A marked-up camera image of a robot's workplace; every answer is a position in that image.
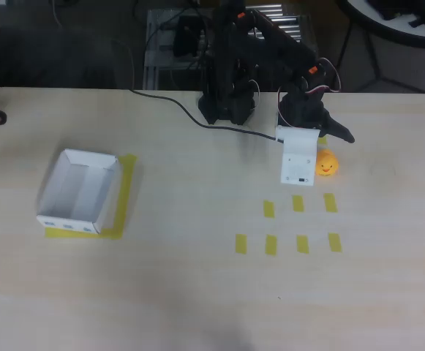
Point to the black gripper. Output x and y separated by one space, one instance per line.
316 118

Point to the yellow rubber duck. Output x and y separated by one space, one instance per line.
326 164

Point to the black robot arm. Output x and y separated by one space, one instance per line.
270 33

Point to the white cardboard box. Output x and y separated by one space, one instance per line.
78 190

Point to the short yellow tape strip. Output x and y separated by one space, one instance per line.
268 209
322 140
330 203
302 244
271 245
334 242
241 244
298 203

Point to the round white table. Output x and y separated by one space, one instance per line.
398 25

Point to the long yellow tape strip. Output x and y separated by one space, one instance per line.
58 233
126 183

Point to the white gripper camera mount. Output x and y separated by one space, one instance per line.
298 157

